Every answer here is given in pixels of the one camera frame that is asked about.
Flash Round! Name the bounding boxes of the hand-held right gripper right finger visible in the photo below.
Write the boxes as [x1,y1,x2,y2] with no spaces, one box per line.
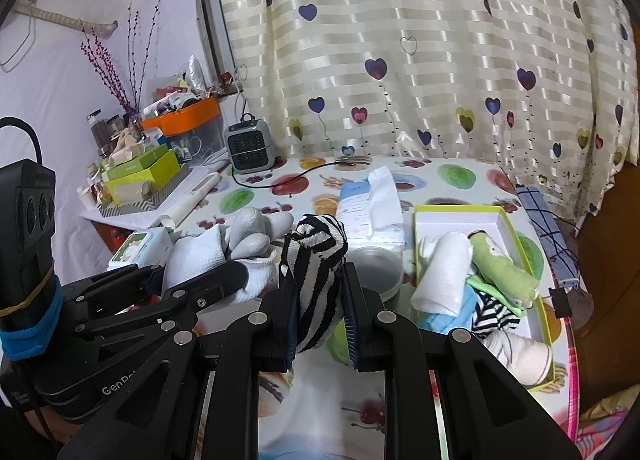
[342,263,583,460]

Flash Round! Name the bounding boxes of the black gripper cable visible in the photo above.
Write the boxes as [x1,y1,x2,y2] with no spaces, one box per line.
[0,115,44,167]

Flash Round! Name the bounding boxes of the blue plaid cloth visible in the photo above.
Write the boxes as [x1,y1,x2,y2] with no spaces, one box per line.
[515,185,582,289]

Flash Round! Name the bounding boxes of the white sock with blue stitching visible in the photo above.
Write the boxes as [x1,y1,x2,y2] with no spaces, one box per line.
[482,330,554,387]

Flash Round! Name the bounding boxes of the assorted toiletries pile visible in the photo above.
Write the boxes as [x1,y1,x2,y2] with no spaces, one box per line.
[142,54,222,119]

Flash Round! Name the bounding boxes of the purple decorative branches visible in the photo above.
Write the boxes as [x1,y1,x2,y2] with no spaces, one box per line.
[80,0,164,127]

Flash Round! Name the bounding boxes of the black heater cable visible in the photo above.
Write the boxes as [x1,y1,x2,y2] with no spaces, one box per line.
[230,155,373,188]

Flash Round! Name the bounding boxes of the black white striped sock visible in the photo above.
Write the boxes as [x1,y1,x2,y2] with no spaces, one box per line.
[279,213,349,353]
[470,290,524,339]

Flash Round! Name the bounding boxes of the black binder clip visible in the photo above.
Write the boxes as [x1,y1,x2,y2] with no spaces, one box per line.
[547,289,574,319]

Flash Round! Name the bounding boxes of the white sock with grey toes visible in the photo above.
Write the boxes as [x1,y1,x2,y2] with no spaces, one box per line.
[162,207,296,306]

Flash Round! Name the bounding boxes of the blue face mask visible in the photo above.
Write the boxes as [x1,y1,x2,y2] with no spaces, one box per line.
[417,285,477,337]

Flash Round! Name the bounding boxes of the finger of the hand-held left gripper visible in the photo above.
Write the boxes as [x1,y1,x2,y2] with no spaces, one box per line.
[74,263,248,347]
[59,264,167,314]

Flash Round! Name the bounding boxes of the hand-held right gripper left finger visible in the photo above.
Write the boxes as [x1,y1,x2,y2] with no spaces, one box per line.
[55,273,301,460]

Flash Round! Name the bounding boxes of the brown wooden wardrobe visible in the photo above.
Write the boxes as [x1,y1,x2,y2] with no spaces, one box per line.
[575,160,640,416]

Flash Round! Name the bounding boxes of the white towel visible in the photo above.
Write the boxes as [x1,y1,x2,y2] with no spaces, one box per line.
[411,231,475,317]

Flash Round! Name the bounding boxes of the wrapped wall pipe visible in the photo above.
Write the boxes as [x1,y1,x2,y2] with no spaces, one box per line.
[14,4,119,37]

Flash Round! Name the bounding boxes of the heart-print striped curtain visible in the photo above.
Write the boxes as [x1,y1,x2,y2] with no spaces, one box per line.
[210,0,636,218]

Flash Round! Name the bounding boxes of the fruit-print tablecloth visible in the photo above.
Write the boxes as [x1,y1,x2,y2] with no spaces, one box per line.
[100,155,577,460]

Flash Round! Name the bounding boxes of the grey space heater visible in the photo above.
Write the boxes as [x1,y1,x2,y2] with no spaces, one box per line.
[223,117,277,175]

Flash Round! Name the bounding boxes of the grey window frame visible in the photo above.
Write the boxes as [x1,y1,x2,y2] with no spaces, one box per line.
[192,0,239,87]

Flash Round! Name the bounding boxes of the clear plastic round container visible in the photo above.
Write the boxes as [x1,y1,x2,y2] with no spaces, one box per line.
[350,246,404,302]

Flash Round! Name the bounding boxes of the green cream jar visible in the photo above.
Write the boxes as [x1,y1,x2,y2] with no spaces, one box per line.
[324,319,354,367]

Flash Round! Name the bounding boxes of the green cartoon sock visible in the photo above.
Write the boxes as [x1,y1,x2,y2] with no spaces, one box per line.
[469,233,540,308]

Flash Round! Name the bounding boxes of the blue white tissue pack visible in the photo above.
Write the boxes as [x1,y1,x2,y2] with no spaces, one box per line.
[335,166,409,252]

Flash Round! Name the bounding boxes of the zigzag-pattern tray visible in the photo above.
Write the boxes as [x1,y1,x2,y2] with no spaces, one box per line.
[97,165,193,218]

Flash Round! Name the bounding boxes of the glass jars group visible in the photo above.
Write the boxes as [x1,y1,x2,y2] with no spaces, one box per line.
[86,110,127,152]

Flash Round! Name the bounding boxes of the orange storage bin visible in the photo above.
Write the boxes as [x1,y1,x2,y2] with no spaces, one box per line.
[142,96,222,137]

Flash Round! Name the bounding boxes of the white box with green rim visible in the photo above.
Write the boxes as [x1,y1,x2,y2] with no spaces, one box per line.
[410,205,557,389]

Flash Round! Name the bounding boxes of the white plastic roller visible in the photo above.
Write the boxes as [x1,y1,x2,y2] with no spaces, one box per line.
[160,173,222,230]

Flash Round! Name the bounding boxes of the wet wipes pack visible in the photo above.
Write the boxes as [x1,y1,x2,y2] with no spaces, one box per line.
[107,227,173,271]

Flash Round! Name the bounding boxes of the colourful patterned blanket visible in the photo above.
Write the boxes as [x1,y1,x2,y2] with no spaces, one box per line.
[575,409,637,460]

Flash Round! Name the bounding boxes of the olive green flat box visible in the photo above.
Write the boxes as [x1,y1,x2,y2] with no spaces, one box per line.
[106,149,172,180]

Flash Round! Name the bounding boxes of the person's left forearm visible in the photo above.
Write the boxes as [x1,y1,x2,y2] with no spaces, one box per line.
[15,405,76,451]

